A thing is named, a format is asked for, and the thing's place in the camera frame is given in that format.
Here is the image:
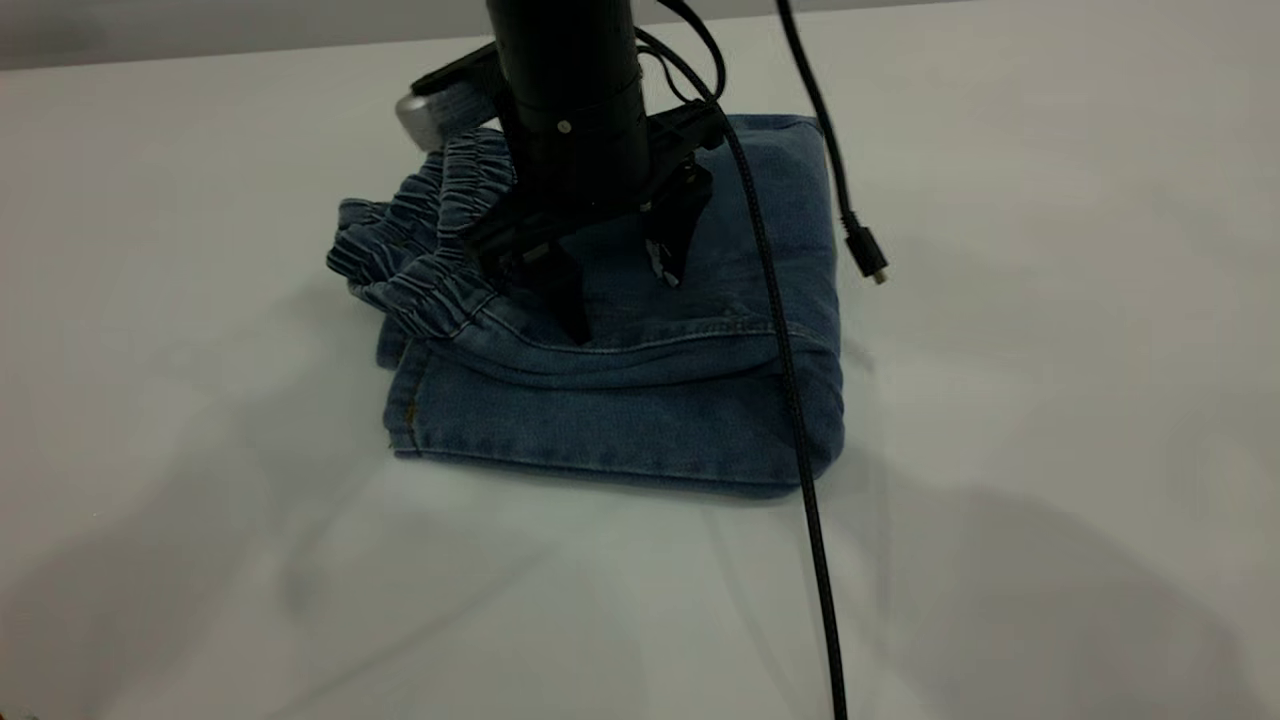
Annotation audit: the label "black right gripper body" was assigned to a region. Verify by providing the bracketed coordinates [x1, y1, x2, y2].
[464, 99, 727, 288]

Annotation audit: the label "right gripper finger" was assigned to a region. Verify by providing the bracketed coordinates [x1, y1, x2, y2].
[644, 164, 714, 290]
[538, 240, 594, 347]

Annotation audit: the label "blue denim shorts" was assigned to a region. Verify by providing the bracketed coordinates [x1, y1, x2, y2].
[326, 113, 847, 500]

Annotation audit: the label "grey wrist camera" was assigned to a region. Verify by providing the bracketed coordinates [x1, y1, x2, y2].
[394, 44, 507, 152]

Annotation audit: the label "black cable with usb plug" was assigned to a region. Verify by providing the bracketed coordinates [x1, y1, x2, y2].
[775, 0, 889, 287]

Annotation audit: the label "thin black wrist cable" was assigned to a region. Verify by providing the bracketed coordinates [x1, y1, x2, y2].
[655, 0, 729, 107]

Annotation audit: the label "black braided cable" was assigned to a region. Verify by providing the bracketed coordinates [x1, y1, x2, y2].
[633, 25, 852, 720]

